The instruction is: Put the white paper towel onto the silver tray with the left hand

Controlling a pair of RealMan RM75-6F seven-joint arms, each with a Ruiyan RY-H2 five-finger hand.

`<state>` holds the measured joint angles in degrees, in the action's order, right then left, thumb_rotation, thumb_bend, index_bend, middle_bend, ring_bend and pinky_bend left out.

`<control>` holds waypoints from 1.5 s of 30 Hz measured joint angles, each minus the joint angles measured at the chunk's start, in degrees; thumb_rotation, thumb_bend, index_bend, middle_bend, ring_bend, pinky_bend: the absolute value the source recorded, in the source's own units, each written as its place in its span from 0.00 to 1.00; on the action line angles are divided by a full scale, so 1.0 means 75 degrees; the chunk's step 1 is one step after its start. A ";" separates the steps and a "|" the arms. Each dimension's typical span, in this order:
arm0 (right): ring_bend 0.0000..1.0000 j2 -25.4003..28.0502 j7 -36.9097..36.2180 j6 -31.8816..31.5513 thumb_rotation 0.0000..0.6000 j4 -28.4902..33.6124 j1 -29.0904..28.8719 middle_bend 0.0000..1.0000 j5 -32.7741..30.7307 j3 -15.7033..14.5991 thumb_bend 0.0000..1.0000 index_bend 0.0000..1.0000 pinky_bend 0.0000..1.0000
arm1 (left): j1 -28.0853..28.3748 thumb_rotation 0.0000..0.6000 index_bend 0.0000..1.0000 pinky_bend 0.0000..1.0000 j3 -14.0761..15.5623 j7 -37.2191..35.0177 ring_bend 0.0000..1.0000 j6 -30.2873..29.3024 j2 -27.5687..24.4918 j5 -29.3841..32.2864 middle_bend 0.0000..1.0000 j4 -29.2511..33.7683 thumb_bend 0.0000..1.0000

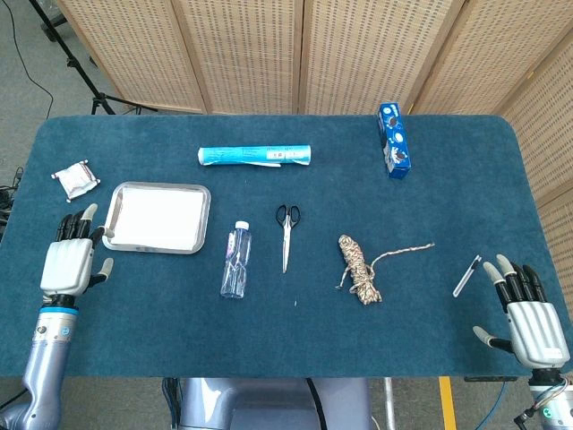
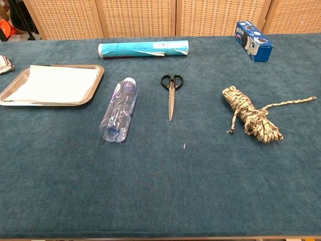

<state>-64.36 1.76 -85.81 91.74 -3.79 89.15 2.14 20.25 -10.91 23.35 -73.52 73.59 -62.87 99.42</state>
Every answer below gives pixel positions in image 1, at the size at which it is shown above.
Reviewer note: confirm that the white snack packet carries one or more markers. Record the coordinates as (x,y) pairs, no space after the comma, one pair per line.
(75,180)

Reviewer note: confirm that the grey robot torso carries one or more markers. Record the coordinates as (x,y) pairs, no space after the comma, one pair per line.
(268,403)

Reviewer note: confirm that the yellow floor tape strip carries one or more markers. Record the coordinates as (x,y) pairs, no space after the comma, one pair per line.
(447,403)

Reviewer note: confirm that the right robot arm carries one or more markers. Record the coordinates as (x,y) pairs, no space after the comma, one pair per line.
(555,403)

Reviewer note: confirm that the stainless steel tray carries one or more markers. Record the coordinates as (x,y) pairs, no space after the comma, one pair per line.
(207,210)

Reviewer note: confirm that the clear plastic water bottle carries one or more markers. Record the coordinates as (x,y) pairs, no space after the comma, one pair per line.
(236,264)

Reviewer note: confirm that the light blue wrapped roll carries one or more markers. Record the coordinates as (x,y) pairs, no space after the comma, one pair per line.
(250,154)

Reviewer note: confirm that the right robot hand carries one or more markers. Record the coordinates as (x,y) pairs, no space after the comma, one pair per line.
(537,329)

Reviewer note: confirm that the black tripod stand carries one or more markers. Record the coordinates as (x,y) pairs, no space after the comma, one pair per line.
(74,62)

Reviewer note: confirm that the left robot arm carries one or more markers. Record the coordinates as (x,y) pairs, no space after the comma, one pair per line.
(49,349)

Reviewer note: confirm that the blue cookie box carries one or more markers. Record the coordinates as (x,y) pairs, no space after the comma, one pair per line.
(395,143)

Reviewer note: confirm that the blue carpet table cover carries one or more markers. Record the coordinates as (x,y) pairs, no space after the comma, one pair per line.
(313,336)

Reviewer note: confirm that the silver table leg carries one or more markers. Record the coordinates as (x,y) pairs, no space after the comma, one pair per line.
(389,403)

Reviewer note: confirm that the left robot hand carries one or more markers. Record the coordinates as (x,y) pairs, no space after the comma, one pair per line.
(67,264)

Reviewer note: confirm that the clear thin tube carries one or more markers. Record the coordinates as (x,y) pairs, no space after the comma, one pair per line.
(465,277)

